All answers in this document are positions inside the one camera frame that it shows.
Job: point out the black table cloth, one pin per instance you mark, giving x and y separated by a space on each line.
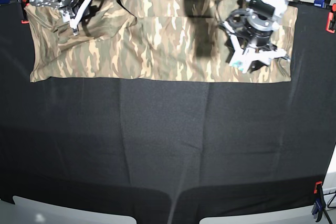
148 148

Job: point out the orange black clamp bottom right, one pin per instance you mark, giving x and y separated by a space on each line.
319 202

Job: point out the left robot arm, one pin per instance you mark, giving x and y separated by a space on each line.
262 15

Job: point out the red clamp edge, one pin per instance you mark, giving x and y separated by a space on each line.
331 21
23 4

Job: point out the camouflage t-shirt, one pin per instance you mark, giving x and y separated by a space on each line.
169 40

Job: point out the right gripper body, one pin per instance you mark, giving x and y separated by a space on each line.
84 3

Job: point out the red clamp left edge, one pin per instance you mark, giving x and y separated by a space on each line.
23 4

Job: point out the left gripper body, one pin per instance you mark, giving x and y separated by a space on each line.
252 49

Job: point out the red clamp right edge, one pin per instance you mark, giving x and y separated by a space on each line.
331 21

